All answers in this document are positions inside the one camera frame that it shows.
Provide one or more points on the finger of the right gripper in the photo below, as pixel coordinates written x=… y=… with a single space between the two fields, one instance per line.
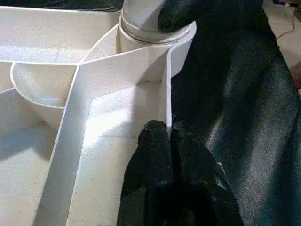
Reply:
x=178 y=14

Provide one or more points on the white plastic table top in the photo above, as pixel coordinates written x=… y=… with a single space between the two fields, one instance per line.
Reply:
x=35 y=35

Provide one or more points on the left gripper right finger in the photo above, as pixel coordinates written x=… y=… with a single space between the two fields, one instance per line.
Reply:
x=195 y=183

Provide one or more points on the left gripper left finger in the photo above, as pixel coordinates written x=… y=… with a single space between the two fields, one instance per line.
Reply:
x=150 y=176

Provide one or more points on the white plastic table leg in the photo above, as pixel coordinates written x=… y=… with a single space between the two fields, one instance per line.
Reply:
x=141 y=14

